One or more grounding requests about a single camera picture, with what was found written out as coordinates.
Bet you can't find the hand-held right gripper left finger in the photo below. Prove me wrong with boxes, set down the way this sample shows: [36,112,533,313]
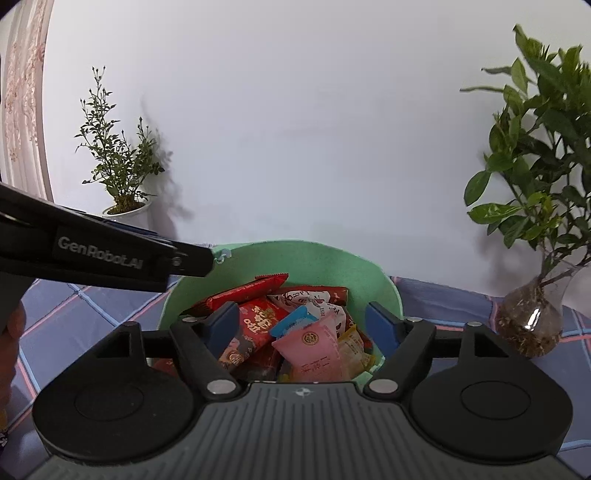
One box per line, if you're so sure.
[95,301,242,400]

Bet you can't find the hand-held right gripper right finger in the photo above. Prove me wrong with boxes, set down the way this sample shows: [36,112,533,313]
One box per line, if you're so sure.
[364,301,513,401]

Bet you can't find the orange snack packet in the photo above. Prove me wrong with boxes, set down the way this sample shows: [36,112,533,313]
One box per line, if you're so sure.
[338,325,376,371]

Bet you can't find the green plastic bowl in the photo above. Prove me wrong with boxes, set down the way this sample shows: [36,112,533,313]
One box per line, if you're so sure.
[157,239,402,384]

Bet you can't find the person's left hand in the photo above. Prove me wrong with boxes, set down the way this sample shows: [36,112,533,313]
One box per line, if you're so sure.
[0,302,27,407]

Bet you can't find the floral curtain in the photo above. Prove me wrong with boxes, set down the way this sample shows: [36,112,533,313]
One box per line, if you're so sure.
[0,0,55,204]

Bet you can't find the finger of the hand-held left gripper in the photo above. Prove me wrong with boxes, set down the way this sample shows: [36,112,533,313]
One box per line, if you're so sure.
[102,220,161,238]
[0,182,216,278]

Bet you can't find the blue plaid tablecloth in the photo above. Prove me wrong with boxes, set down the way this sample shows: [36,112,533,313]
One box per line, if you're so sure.
[0,274,591,480]

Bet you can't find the small-leaf plant in clear pot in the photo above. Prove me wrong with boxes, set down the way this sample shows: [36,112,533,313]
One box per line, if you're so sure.
[75,66,165,219]

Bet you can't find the light blue snack packet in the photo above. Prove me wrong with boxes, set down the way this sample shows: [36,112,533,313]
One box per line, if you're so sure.
[270,305,320,337]

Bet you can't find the red and white snack bag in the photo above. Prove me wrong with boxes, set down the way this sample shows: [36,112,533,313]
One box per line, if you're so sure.
[267,286,348,334]

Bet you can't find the leafy plant in glass vase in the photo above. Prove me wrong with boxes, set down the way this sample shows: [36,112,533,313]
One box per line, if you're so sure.
[462,23,591,358]

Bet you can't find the large pink snack packet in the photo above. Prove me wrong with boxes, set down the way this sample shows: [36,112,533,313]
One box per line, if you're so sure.
[271,323,343,384]

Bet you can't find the red rectangular snack bar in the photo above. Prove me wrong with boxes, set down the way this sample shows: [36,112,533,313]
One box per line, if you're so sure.
[218,298,289,366]

